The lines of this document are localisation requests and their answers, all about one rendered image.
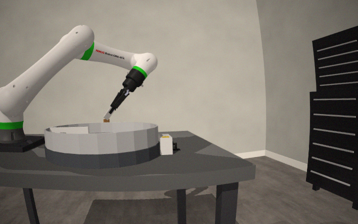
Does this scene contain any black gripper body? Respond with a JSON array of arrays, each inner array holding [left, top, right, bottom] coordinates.
[[121, 78, 137, 95]]

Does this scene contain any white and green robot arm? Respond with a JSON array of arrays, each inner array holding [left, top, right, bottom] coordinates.
[[0, 25, 158, 144]]

